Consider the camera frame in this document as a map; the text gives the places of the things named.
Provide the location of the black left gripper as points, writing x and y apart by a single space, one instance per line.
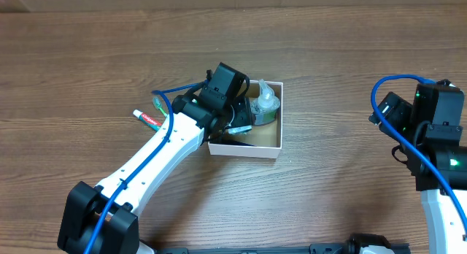
241 110

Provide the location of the Colgate toothpaste tube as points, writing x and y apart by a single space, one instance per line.
149 121

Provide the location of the green white soap bar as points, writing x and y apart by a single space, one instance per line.
239 130

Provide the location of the blue disposable razor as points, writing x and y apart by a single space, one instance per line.
235 143

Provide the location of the clear soap pump bottle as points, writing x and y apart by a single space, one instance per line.
264 107

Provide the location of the white cardboard box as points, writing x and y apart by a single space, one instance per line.
267 140

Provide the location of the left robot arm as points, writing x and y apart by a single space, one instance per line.
104 219

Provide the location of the green toothbrush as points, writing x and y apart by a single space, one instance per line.
158 105

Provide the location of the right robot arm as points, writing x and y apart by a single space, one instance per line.
440 177

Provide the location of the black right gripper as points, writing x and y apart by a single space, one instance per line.
391 110

